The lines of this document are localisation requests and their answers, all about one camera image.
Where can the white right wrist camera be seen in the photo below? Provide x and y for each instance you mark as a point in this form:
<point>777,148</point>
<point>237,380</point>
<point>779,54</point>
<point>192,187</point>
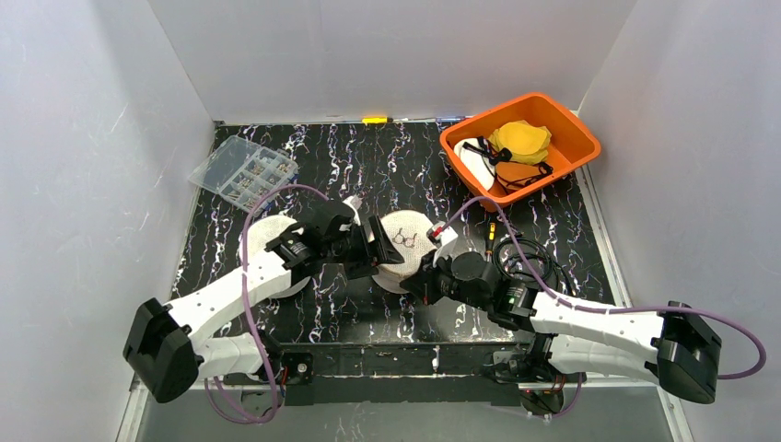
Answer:
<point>444,238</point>

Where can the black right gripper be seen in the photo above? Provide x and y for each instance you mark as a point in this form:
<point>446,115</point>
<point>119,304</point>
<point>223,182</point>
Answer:
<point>424,287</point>

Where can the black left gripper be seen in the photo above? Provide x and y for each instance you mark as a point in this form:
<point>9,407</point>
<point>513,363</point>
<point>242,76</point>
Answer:
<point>364,245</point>

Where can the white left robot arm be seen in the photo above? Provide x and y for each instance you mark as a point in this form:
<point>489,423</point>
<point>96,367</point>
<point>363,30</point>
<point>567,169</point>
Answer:
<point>172,345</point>

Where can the yellow bra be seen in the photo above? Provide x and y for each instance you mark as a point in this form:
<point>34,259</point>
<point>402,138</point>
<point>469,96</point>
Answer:
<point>526,143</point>

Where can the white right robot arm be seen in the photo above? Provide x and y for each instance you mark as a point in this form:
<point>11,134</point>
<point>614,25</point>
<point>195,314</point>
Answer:
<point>674,349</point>

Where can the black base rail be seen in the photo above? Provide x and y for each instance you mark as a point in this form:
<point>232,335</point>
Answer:
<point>493,373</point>

